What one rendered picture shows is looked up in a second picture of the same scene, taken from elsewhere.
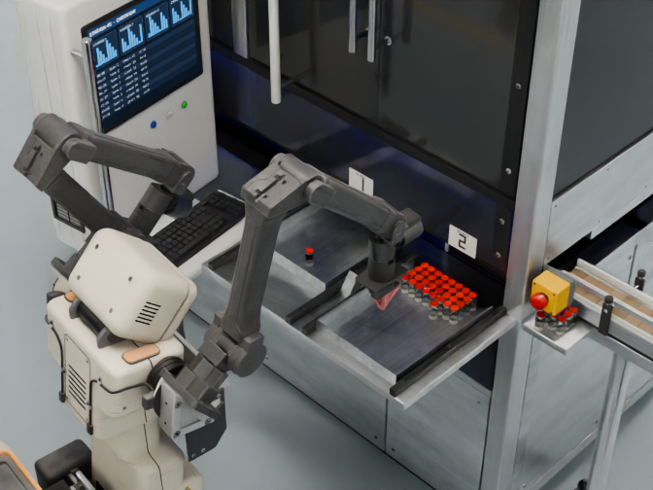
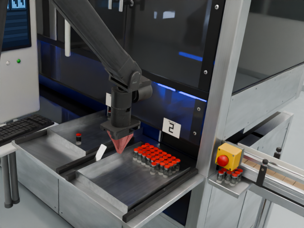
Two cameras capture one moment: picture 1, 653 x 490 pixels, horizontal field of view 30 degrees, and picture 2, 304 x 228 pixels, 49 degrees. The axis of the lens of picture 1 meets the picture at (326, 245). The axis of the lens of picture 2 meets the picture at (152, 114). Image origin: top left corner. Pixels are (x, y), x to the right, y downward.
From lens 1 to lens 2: 1.70 m
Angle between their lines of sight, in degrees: 16
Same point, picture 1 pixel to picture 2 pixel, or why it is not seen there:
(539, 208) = (225, 96)
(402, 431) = not seen: outside the picture
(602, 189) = (252, 101)
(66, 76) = not seen: outside the picture
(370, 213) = (112, 49)
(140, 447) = not seen: outside the picture
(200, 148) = (28, 90)
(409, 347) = (137, 190)
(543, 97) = (235, 9)
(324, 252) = (88, 138)
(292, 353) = (74, 209)
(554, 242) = (228, 126)
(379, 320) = (118, 173)
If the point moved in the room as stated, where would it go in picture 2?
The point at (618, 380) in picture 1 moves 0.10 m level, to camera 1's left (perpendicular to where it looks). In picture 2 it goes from (264, 218) to (240, 218)
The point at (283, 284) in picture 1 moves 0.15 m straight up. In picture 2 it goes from (59, 153) to (59, 119)
